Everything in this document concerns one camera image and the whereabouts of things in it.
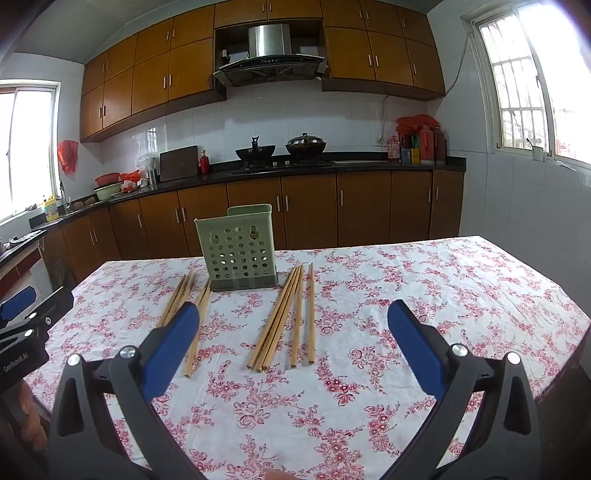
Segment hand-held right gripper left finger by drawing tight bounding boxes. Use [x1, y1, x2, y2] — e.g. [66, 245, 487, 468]
[46, 302, 206, 480]

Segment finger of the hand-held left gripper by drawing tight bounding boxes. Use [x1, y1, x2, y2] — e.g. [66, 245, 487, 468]
[0, 285, 38, 322]
[0, 286, 75, 344]

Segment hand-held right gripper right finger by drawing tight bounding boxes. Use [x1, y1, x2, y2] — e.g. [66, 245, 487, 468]
[383, 300, 541, 480]

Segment wooden chopstick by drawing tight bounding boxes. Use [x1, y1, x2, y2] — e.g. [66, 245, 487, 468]
[254, 267, 301, 373]
[189, 284, 213, 374]
[157, 274, 187, 328]
[164, 273, 191, 326]
[289, 264, 306, 369]
[307, 262, 316, 365]
[262, 265, 304, 372]
[183, 279, 209, 379]
[247, 268, 297, 370]
[175, 271, 197, 315]

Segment green perforated utensil holder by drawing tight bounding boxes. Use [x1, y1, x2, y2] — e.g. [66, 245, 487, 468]
[194, 204, 279, 292]

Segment person's left hand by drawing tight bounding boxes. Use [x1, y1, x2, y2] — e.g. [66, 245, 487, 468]
[16, 382, 49, 455]

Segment red floral tablecloth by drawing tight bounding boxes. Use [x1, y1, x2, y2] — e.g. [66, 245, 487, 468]
[23, 235, 591, 480]

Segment hanging red plastic bag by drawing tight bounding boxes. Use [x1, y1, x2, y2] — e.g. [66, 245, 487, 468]
[58, 140, 79, 174]

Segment window beside sink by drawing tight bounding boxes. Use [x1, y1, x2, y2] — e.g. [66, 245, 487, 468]
[0, 80, 62, 224]

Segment wooden lower cabinets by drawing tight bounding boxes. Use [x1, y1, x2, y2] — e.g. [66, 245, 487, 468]
[44, 168, 465, 282]

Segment wooden cabinets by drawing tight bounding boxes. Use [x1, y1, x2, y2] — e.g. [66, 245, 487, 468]
[44, 168, 465, 282]
[79, 0, 446, 143]

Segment dark wooden cutting board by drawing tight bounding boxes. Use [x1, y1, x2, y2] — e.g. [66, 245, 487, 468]
[159, 145, 199, 182]

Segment black kitchen countertop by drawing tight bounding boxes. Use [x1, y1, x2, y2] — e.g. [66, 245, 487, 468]
[28, 154, 467, 232]

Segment orange oil bottle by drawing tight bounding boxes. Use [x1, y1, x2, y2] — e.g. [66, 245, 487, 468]
[419, 126, 435, 165]

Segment dark sauce jug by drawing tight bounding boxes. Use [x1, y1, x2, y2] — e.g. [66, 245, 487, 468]
[431, 127, 448, 165]

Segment black wok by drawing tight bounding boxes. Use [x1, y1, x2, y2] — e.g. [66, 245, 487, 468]
[235, 136, 276, 161]

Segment black gas stove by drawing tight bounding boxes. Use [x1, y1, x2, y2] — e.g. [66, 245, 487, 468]
[231, 157, 333, 174]

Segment red plastic bag over bottles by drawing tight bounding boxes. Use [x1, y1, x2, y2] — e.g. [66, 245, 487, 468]
[396, 114, 440, 137]

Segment wok with lid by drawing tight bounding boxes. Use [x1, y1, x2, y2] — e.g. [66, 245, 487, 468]
[285, 133, 327, 155]

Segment wooden upper cabinets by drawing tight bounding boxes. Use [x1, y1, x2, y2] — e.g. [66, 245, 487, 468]
[79, 0, 446, 143]

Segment window with metal bars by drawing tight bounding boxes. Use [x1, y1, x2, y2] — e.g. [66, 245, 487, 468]
[462, 0, 591, 167]

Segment steel range hood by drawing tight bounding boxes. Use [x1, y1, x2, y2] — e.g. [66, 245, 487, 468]
[213, 24, 329, 88]

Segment wall cable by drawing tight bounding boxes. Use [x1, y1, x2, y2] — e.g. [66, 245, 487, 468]
[381, 21, 476, 144]

